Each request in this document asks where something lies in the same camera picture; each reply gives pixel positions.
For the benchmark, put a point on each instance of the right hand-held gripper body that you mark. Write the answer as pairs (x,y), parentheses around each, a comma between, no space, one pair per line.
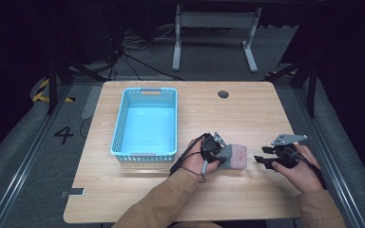
(285,155)

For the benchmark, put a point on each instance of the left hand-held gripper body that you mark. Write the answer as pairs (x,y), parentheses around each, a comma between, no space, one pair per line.
(209,147)

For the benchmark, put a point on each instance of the blue plastic basket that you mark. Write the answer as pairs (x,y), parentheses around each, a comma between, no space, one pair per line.
(147,126)

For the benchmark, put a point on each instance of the person's left hand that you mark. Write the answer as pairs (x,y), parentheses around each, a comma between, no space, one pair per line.
(193,161)

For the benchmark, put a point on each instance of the person's right hand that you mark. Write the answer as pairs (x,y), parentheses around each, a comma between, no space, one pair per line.
(304,174)

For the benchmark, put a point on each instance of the black metal stand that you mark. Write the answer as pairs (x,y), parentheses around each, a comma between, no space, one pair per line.
(52,85)
(312,91)

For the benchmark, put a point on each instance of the grey floor tape strip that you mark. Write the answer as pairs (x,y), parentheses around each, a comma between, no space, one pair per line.
(90,103)

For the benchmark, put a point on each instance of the yellow black hazard tape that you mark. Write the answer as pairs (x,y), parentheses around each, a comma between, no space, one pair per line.
(41,91)

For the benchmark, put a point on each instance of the metal floor rail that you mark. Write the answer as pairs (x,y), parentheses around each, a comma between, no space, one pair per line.
(332,152)
(28,158)

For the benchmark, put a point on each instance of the grey metal desk frame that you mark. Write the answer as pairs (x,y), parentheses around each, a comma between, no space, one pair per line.
(215,19)

